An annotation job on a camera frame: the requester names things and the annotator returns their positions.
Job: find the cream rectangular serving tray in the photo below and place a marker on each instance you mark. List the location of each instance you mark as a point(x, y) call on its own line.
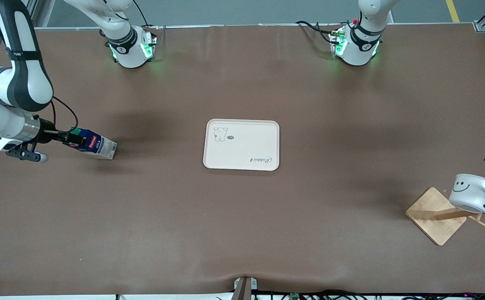
point(242, 150)

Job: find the brown table cover mat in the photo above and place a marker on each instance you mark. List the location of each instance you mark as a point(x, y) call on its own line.
point(142, 208)

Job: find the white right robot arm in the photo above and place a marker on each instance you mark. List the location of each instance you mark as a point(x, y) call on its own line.
point(26, 83)

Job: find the wooden cup hanging rack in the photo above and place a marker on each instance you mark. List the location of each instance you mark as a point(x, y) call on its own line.
point(431, 216)

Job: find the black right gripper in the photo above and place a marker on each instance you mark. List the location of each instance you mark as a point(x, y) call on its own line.
point(46, 128)

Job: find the blue milk carton green cap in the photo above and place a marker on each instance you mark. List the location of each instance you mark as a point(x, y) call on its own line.
point(96, 146)

